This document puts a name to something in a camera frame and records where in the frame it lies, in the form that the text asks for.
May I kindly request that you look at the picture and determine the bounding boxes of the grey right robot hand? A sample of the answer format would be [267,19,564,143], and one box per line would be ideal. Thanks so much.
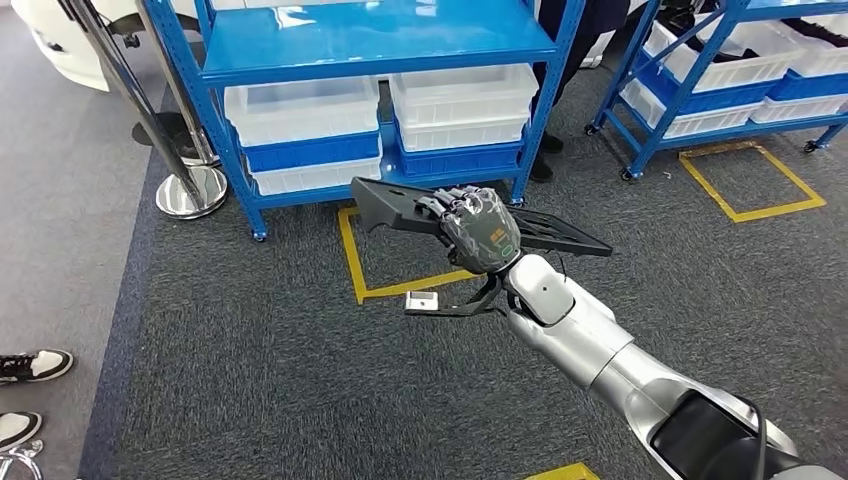
[413,184,525,277]

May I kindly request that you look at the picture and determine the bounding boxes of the black plastic frame part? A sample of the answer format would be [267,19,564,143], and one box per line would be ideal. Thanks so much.
[349,176,614,258]

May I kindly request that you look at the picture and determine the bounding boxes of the blue metal shelf rack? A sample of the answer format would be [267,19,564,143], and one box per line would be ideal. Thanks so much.
[142,0,588,241]
[584,0,848,181]

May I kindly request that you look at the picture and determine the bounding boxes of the white plastic bin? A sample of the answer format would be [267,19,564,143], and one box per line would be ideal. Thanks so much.
[389,64,539,127]
[223,76,381,148]
[642,18,806,94]
[396,115,531,152]
[771,13,848,79]
[250,157,384,197]
[750,93,848,125]
[620,79,764,140]

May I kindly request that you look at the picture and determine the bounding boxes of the yellow floor tape square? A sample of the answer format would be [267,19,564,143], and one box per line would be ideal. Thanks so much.
[337,205,480,306]
[678,140,827,225]

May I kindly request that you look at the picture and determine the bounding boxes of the person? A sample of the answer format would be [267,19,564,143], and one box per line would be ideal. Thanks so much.
[529,0,637,185]

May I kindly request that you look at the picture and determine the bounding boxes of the spare black plastic parts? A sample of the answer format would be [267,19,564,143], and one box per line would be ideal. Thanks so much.
[655,6,753,64]

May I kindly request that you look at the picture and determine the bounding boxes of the white car with red stripe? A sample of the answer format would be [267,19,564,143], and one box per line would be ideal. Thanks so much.
[9,0,200,94]

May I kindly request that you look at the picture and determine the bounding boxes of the person's foot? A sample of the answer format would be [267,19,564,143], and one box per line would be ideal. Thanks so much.
[0,349,74,386]
[0,411,43,452]

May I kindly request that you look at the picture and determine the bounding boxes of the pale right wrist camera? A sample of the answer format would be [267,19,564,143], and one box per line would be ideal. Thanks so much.
[404,276,505,318]

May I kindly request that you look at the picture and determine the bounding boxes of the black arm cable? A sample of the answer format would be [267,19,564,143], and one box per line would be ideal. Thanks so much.
[731,396,770,480]

